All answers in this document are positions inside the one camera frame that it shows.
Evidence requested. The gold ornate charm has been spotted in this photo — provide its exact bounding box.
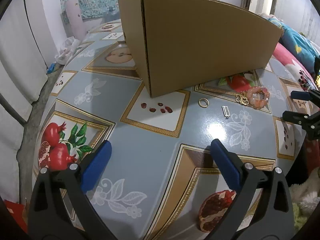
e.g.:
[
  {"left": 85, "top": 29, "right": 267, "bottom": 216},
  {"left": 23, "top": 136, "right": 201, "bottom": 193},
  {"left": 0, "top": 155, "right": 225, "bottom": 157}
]
[{"left": 235, "top": 92, "right": 249, "bottom": 106}]

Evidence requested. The pink beaded bracelet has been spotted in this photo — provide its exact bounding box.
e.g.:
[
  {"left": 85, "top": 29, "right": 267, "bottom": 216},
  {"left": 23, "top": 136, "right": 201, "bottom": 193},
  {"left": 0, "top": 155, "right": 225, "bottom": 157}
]
[{"left": 246, "top": 86, "right": 271, "bottom": 108}]

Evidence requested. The white plastic bag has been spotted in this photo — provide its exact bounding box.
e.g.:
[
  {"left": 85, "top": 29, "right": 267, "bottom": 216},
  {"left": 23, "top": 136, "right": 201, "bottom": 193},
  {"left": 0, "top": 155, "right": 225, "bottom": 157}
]
[{"left": 55, "top": 36, "right": 80, "bottom": 65}]

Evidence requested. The brown cardboard box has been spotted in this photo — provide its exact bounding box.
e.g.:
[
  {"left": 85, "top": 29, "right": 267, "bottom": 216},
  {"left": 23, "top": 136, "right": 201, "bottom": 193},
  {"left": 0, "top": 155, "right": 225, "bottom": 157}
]
[{"left": 118, "top": 0, "right": 283, "bottom": 98}]

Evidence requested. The fruit pattern tablecloth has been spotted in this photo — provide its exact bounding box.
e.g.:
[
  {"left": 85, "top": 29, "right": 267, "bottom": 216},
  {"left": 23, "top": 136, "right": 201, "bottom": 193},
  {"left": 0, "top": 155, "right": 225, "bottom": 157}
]
[{"left": 32, "top": 21, "right": 309, "bottom": 240}]

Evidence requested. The pink floral blanket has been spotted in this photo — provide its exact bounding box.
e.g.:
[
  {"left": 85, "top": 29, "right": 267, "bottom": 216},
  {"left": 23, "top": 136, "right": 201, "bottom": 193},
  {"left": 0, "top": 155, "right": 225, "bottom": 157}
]
[{"left": 273, "top": 43, "right": 317, "bottom": 91}]

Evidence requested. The blue patterned blanket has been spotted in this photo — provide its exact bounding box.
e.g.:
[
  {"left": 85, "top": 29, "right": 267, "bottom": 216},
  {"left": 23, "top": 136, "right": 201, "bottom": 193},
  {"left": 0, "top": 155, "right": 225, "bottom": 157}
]
[{"left": 263, "top": 15, "right": 319, "bottom": 76}]

